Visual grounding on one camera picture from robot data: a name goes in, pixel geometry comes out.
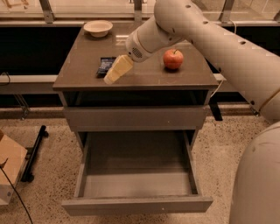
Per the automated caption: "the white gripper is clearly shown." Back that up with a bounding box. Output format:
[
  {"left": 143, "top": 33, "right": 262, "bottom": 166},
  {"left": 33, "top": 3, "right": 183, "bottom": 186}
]
[{"left": 103, "top": 29, "right": 152, "bottom": 85}]

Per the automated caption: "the dark blue snack bar wrapper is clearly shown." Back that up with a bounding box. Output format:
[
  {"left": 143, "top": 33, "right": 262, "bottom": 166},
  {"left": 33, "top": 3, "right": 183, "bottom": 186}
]
[{"left": 96, "top": 57, "right": 116, "bottom": 78}]

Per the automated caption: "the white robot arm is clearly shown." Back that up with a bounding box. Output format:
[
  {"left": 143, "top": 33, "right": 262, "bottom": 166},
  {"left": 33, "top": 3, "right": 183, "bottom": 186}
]
[{"left": 104, "top": 0, "right": 280, "bottom": 224}]

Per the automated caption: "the grey drawer cabinet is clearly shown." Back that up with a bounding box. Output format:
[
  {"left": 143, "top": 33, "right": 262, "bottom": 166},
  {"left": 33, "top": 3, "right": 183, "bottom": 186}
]
[{"left": 52, "top": 20, "right": 220, "bottom": 217}]

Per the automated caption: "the closed grey top drawer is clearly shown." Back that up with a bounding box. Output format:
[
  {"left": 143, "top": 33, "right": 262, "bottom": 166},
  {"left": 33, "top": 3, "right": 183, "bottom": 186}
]
[{"left": 64, "top": 106, "right": 207, "bottom": 132}]

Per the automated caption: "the open grey middle drawer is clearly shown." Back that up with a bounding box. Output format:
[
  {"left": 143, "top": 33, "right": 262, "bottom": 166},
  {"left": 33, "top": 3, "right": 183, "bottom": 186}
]
[{"left": 62, "top": 130, "right": 213, "bottom": 216}]

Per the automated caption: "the red apple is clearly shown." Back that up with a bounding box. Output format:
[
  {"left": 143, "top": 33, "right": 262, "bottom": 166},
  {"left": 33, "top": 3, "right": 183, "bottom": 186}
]
[{"left": 163, "top": 49, "right": 184, "bottom": 70}]

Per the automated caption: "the metal window railing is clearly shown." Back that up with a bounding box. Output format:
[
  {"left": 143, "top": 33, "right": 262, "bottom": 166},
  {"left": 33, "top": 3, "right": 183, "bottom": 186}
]
[{"left": 0, "top": 0, "right": 280, "bottom": 26}]

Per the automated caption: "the cardboard box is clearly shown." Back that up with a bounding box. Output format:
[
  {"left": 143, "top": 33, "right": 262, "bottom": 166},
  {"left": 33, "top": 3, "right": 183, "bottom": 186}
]
[{"left": 0, "top": 130, "right": 27, "bottom": 206}]

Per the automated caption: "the black metal stand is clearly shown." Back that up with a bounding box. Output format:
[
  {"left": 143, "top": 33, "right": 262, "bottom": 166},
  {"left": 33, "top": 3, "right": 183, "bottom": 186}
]
[{"left": 21, "top": 125, "right": 49, "bottom": 182}]

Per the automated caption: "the white cable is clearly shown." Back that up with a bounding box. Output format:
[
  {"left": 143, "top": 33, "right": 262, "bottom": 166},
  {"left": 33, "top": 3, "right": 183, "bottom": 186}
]
[{"left": 210, "top": 78, "right": 225, "bottom": 98}]

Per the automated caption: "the thin black cable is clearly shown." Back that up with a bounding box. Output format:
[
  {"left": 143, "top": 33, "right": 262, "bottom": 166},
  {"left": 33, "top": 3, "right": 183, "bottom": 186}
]
[{"left": 0, "top": 167, "right": 34, "bottom": 224}]

